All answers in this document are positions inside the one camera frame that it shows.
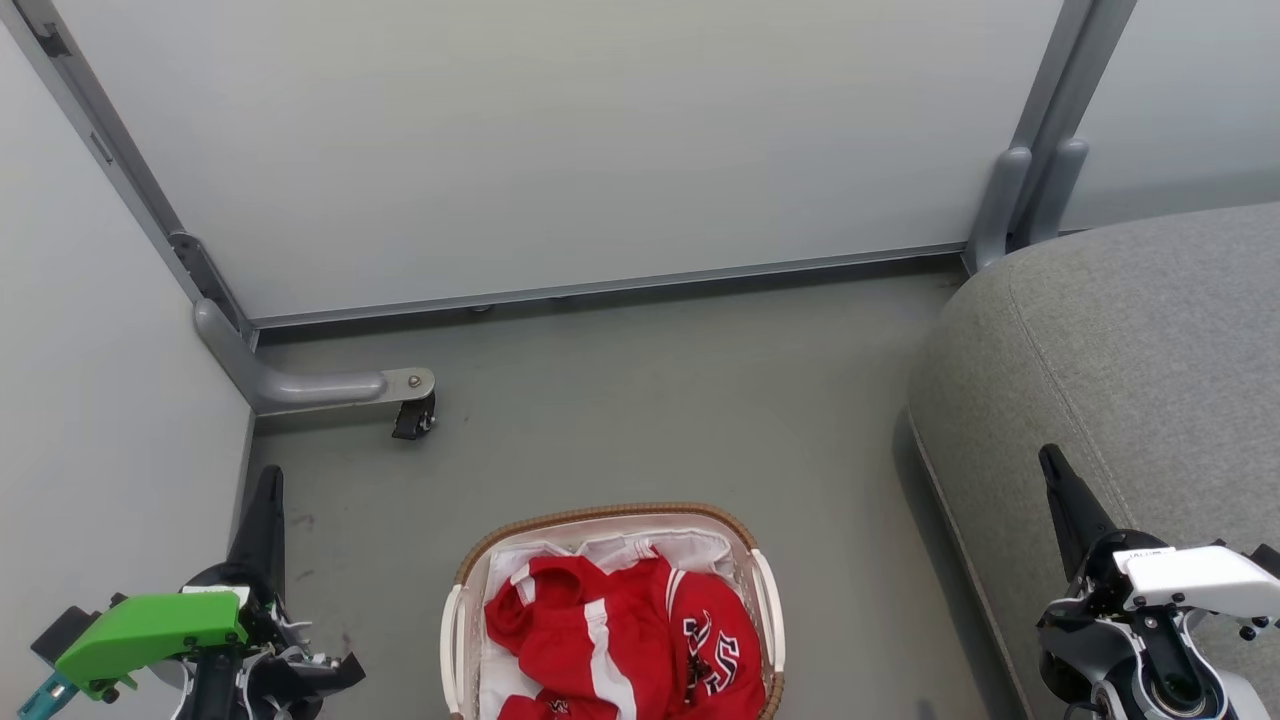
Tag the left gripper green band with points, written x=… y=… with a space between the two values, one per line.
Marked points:
x=150 y=630

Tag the grey partition foot tube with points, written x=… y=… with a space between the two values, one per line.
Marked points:
x=320 y=388

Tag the white wicker-rim laundry basket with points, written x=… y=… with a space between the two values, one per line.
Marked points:
x=770 y=610

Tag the grey upright partition post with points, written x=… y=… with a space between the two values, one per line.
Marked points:
x=1075 y=60

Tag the grey partition bottom rail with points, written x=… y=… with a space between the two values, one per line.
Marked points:
x=600 y=288

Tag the black caster wheel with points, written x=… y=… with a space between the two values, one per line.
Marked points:
x=413 y=420

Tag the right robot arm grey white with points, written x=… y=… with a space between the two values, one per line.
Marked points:
x=1070 y=650

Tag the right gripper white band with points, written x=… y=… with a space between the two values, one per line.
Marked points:
x=1200 y=580

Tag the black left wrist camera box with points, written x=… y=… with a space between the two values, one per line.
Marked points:
x=60 y=630

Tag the grey fabric sofa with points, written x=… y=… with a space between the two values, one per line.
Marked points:
x=1150 y=350

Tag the red jersey with letters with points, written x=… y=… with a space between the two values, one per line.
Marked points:
x=715 y=610

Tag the grey slanted partition post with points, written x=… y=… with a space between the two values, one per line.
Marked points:
x=118 y=150

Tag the red garment with white stripe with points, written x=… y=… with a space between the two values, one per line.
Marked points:
x=560 y=620

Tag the grey partition foot bracket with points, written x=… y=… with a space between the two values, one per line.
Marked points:
x=1062 y=185
x=995 y=210

